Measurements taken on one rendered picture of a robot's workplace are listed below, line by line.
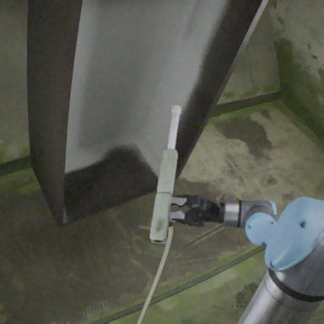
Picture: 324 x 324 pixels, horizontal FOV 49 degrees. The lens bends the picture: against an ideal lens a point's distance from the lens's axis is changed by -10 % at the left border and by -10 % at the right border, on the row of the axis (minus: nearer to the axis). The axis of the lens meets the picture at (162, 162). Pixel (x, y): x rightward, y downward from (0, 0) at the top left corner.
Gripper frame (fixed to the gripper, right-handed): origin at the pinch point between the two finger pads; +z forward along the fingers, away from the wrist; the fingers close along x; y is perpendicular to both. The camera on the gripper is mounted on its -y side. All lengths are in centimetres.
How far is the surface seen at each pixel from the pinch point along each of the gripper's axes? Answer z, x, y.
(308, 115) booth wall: -89, 134, 144
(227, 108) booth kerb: -19, 128, 133
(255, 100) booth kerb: -42, 144, 143
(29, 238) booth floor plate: 83, -2, 67
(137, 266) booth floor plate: 23, -7, 79
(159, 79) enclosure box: 10, 63, 16
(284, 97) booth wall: -70, 156, 152
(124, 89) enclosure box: 24, 56, 13
